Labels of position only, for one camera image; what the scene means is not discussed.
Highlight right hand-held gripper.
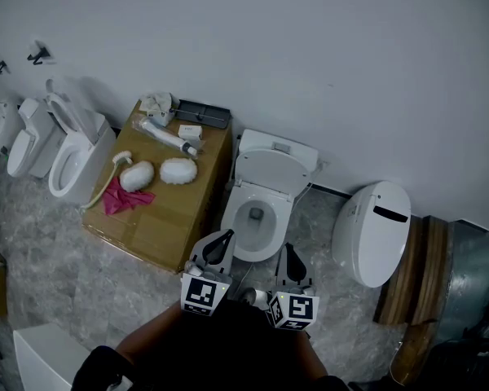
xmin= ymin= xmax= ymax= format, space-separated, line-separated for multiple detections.
xmin=264 ymin=242 xmax=321 ymax=332

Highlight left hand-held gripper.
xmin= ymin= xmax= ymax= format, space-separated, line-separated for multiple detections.
xmin=180 ymin=228 xmax=236 ymax=318

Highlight white toilet seat lid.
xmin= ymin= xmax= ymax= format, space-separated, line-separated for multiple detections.
xmin=232 ymin=147 xmax=312 ymax=204

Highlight person's right forearm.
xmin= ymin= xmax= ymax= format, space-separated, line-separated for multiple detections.
xmin=301 ymin=329 xmax=329 ymax=379

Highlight person's left forearm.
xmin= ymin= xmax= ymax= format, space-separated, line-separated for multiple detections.
xmin=116 ymin=301 xmax=187 ymax=366

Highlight white smart toilet closed lid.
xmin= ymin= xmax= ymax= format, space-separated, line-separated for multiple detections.
xmin=331 ymin=179 xmax=412 ymax=289

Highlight white open toilet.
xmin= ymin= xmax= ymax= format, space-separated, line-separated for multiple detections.
xmin=220 ymin=128 xmax=320 ymax=263

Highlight white toilet with raised lid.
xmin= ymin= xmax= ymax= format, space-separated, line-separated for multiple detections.
xmin=47 ymin=78 xmax=117 ymax=206

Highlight white closed toilet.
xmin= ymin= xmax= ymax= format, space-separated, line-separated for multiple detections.
xmin=6 ymin=96 xmax=67 ymax=179

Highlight person's grey shoe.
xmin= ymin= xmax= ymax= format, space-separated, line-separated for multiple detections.
xmin=241 ymin=287 xmax=271 ymax=311

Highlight large brown cardboard box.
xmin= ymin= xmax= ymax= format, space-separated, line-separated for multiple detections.
xmin=81 ymin=99 xmax=234 ymax=275

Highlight person's dark clothing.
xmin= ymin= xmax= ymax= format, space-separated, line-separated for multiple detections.
xmin=71 ymin=287 xmax=351 ymax=391

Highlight pink cloth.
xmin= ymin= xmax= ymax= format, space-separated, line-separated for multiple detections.
xmin=102 ymin=176 xmax=157 ymax=217

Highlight wooden plank stack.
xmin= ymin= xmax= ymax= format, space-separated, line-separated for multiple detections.
xmin=372 ymin=214 xmax=454 ymax=327

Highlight small white box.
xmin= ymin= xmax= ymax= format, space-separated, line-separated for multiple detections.
xmin=178 ymin=124 xmax=204 ymax=140

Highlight white tube in plastic bag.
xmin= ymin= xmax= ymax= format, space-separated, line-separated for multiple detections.
xmin=130 ymin=116 xmax=205 ymax=156

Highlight black metal tray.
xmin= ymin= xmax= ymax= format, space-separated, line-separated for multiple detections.
xmin=173 ymin=99 xmax=233 ymax=130

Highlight black equipment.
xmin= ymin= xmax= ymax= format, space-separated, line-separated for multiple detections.
xmin=427 ymin=286 xmax=489 ymax=391

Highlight white square cabinet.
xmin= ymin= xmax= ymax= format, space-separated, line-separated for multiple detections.
xmin=12 ymin=323 xmax=92 ymax=391

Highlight white brush with beige handle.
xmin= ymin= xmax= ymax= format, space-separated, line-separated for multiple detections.
xmin=80 ymin=150 xmax=135 ymax=211

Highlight grey metal duct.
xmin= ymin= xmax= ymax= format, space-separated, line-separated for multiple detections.
xmin=390 ymin=219 xmax=489 ymax=384

